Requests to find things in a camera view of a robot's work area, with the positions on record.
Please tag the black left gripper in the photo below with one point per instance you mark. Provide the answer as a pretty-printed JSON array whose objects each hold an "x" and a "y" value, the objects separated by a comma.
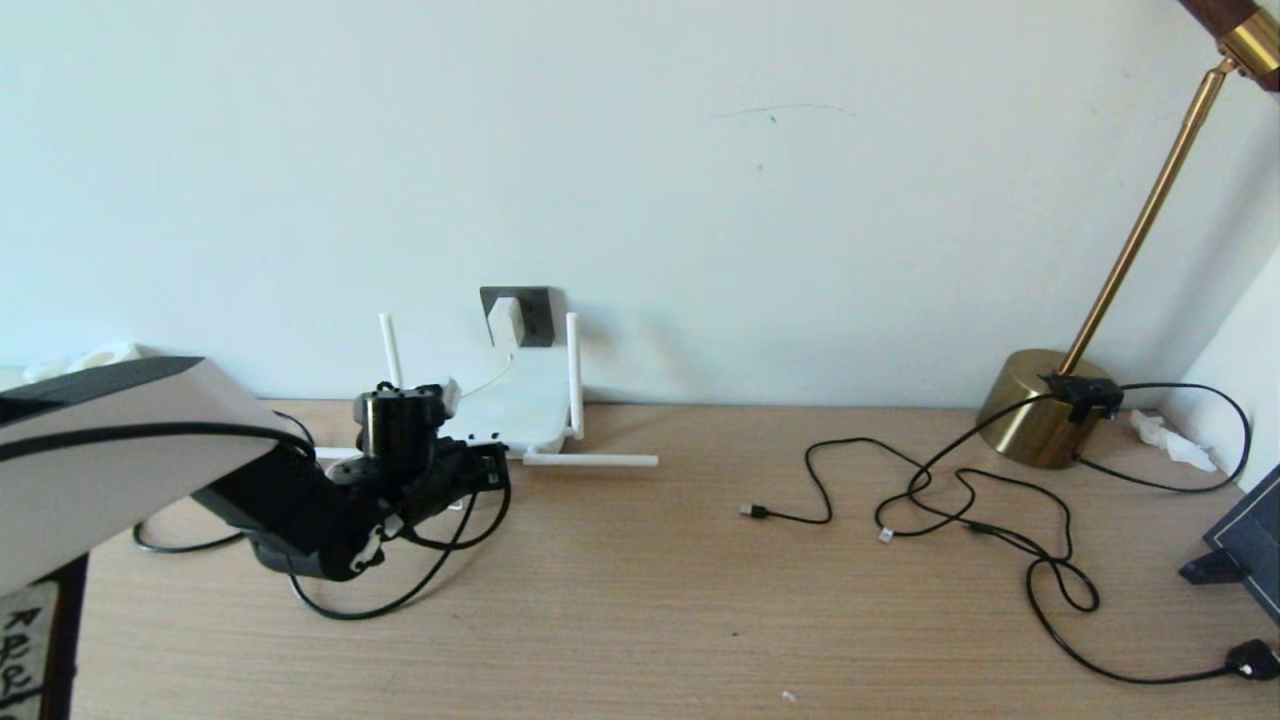
[{"x": 455, "y": 480}]

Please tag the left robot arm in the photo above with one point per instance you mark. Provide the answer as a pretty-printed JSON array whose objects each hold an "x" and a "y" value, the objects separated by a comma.
[{"x": 100, "y": 460}]

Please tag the white router with antennas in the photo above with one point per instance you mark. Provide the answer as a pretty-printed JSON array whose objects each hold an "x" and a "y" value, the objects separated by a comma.
[{"x": 510, "y": 405}]

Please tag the white paper roll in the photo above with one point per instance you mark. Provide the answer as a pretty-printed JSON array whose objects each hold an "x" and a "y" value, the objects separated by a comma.
[{"x": 105, "y": 355}]

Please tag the small clear container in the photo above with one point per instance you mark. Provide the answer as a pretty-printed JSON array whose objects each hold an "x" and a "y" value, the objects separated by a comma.
[{"x": 45, "y": 370}]

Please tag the brass desk lamp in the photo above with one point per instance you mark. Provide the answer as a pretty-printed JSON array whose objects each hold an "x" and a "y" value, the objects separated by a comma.
[{"x": 1030, "y": 410}]

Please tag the crumpled white tissue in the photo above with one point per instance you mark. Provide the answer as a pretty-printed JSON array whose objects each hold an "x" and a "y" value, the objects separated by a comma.
[{"x": 1165, "y": 435}]

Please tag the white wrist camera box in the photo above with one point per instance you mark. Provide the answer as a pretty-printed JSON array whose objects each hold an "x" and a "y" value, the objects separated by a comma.
[{"x": 450, "y": 393}]

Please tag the grey wall socket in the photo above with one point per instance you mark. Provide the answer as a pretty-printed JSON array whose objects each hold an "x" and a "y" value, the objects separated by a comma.
[{"x": 540, "y": 305}]

